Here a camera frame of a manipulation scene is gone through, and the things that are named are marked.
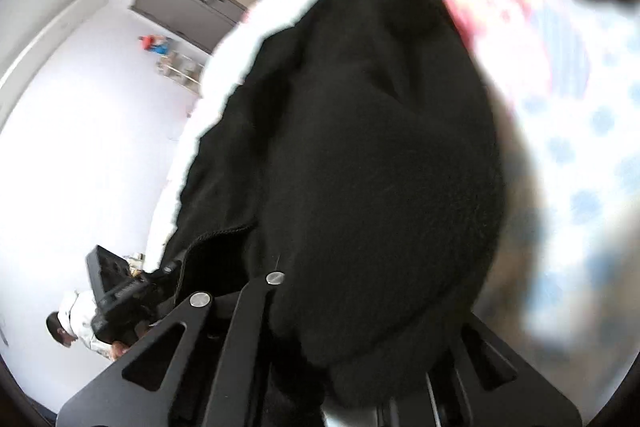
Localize blue checked printed blanket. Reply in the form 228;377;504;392
150;0;640;427

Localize person's upper body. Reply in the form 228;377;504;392
46;291;113;360

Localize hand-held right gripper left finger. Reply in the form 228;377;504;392
57;271;286;427

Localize grey cabinet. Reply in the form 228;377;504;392
130;0;248;55

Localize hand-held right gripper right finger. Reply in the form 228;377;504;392
425;312;583;427

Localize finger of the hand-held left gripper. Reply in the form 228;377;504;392
145;259;183;293

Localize black fleece jacket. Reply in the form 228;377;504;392
162;0;506;427

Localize red blue toy figure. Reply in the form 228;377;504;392
138;35;171;55

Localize small storage rack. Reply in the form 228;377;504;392
157;52;206;96

